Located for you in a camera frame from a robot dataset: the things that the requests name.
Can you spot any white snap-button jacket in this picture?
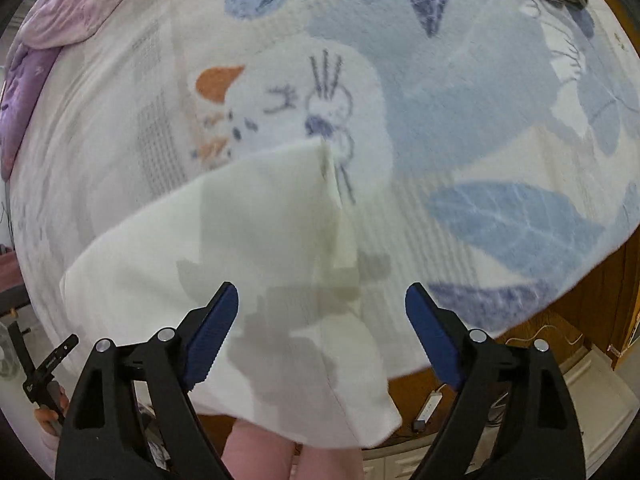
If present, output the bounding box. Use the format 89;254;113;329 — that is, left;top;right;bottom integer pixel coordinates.
60;138;401;448

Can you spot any person's left hand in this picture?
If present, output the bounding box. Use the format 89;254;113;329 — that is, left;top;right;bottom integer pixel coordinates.
34;386;70;437

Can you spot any red and black hanging towel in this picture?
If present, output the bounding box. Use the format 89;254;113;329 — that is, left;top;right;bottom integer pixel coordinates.
0;252;29;315

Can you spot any white power strip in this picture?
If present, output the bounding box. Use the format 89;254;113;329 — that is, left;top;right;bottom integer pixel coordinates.
411;384;445;434

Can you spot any floral patterned bed sheet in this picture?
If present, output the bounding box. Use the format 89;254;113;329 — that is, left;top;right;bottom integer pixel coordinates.
9;0;639;377

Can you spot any purple floral quilt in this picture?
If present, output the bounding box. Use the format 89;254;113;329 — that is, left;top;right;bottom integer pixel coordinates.
1;0;122;180

